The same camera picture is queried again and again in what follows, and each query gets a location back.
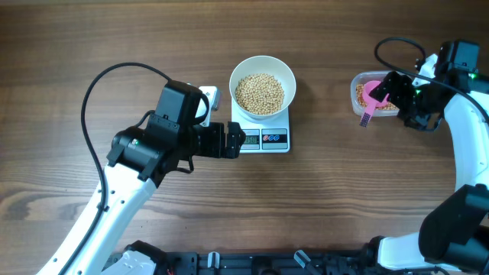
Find white round bowl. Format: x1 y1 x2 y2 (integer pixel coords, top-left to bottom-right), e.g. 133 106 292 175
229 56 297 120

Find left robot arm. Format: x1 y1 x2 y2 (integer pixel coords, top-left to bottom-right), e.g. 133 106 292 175
40 80 245 274

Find white digital kitchen scale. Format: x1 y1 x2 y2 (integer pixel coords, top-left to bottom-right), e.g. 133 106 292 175
232 102 290 154

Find pink plastic measuring scoop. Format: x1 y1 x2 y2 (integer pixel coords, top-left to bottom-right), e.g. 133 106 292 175
360 80 388 128

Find clear plastic container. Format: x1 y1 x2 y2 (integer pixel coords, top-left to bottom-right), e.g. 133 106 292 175
350 71 398 117

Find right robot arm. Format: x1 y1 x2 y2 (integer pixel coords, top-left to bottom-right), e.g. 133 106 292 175
361 39 488 274

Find soybeans in white bowl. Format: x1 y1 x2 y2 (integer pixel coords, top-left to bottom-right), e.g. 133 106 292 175
235 73 284 115

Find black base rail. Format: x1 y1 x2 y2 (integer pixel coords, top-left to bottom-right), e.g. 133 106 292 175
102 250 368 275

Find yellow soybeans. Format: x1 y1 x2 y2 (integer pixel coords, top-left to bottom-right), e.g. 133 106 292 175
356 84 398 111

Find left black cable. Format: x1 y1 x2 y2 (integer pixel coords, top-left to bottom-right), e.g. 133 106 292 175
80 62 173 275

